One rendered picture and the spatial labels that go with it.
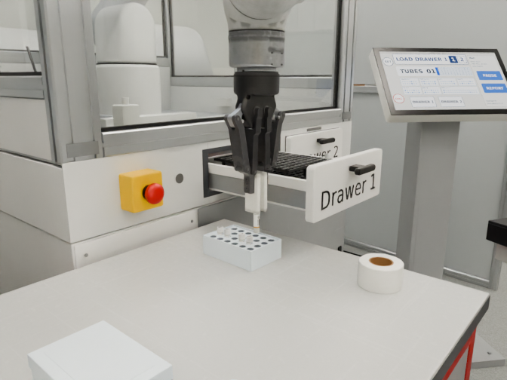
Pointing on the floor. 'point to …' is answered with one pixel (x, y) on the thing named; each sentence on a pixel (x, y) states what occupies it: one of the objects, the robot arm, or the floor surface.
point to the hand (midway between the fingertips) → (256, 191)
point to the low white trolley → (251, 315)
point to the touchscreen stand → (431, 209)
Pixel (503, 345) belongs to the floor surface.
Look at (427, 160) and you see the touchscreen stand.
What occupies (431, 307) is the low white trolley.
